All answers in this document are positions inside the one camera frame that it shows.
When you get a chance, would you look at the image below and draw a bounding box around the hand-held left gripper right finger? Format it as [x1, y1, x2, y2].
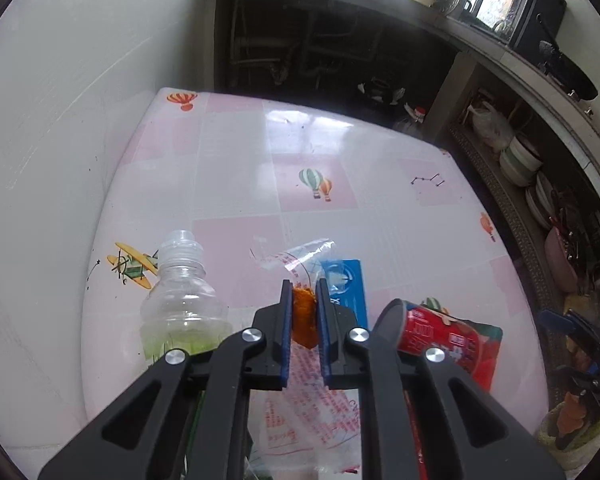
[315, 278, 566, 480]

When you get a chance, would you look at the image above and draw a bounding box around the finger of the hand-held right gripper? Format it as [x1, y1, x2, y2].
[539, 308, 588, 333]

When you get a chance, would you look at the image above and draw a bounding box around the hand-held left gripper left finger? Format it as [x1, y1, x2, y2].
[37, 280, 294, 480]

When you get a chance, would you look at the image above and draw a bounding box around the orange peel piece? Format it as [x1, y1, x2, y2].
[291, 285, 320, 348]

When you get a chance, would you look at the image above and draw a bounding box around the blue toothpaste box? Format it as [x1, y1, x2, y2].
[320, 258, 370, 333]

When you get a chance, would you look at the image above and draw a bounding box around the clear green-label plastic bottle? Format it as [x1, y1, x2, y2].
[139, 229, 236, 361]

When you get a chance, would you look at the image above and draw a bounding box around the pink plastic basin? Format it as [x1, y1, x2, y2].
[545, 227, 578, 293]

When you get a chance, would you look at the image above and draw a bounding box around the clear red-print plastic wrapper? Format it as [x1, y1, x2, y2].
[251, 238, 363, 476]

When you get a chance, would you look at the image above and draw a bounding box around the red snack packet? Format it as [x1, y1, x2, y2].
[404, 297, 504, 480]

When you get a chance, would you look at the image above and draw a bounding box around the person's patterned clothing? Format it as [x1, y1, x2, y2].
[536, 390, 600, 472]

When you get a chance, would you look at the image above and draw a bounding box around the red drink can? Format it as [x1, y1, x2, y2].
[375, 298, 483, 373]

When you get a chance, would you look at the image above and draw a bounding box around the stack of white plates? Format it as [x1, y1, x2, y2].
[525, 172, 556, 231]

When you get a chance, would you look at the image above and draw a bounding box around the stack of white bowls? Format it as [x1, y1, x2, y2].
[499, 132, 546, 188]

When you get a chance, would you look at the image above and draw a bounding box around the white plastic bag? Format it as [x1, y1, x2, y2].
[467, 102, 516, 153]

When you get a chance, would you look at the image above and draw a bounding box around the yellow cooking oil bottle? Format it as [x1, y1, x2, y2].
[392, 105, 428, 138]

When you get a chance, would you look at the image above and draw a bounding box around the black wok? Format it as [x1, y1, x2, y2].
[537, 12, 600, 101]

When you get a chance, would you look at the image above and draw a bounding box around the dark kettle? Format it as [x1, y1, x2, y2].
[357, 76, 406, 106]

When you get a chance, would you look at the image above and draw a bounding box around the kitchen counter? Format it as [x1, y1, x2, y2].
[205, 0, 600, 201]

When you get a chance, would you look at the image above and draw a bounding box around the black microwave oven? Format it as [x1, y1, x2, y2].
[505, 0, 568, 53]

